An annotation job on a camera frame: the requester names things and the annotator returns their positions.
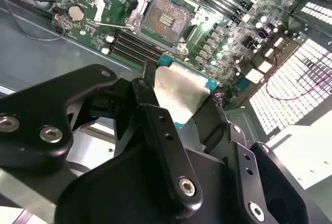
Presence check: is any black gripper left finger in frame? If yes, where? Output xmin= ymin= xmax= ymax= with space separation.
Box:
xmin=0 ymin=60 xmax=203 ymax=214

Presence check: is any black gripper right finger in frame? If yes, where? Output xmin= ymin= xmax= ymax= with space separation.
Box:
xmin=191 ymin=91 xmax=311 ymax=224

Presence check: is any silver-topped green CPU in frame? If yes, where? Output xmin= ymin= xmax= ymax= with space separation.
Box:
xmin=154 ymin=52 xmax=220 ymax=130

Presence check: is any metal socket cover frame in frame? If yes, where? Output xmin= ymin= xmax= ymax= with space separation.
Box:
xmin=93 ymin=0 xmax=146 ymax=31

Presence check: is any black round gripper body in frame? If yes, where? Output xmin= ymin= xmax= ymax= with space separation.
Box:
xmin=54 ymin=141 xmax=251 ymax=224

